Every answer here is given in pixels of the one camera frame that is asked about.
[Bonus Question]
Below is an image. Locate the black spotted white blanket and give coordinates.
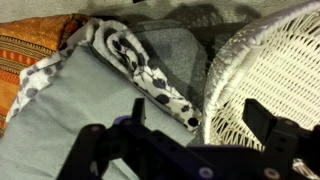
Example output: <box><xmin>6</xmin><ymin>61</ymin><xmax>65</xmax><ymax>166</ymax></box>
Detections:
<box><xmin>5</xmin><ymin>19</ymin><xmax>204</xmax><ymax>133</ymax></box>

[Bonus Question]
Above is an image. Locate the grey fabric couch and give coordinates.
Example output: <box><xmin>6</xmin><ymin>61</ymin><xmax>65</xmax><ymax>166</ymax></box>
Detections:
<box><xmin>126</xmin><ymin>18</ymin><xmax>234</xmax><ymax>111</ymax></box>

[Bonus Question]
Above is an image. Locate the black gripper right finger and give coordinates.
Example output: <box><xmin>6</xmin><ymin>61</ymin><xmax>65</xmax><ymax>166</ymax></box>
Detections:
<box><xmin>241</xmin><ymin>98</ymin><xmax>320</xmax><ymax>180</ymax></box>

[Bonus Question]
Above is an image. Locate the white woven laundry hamper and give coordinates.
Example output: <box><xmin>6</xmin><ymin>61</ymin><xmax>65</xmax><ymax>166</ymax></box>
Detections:
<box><xmin>201</xmin><ymin>0</ymin><xmax>320</xmax><ymax>180</ymax></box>

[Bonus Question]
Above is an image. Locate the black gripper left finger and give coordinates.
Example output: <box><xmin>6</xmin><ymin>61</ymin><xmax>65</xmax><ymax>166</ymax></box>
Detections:
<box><xmin>56</xmin><ymin>97</ymin><xmax>174</xmax><ymax>180</ymax></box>

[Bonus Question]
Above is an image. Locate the grey blanket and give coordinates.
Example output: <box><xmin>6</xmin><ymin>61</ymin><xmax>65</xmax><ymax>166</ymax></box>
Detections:
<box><xmin>0</xmin><ymin>44</ymin><xmax>198</xmax><ymax>180</ymax></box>

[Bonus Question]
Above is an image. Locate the orange patterned pillow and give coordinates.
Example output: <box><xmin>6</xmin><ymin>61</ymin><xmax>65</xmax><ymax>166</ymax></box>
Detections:
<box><xmin>0</xmin><ymin>13</ymin><xmax>91</xmax><ymax>138</ymax></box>

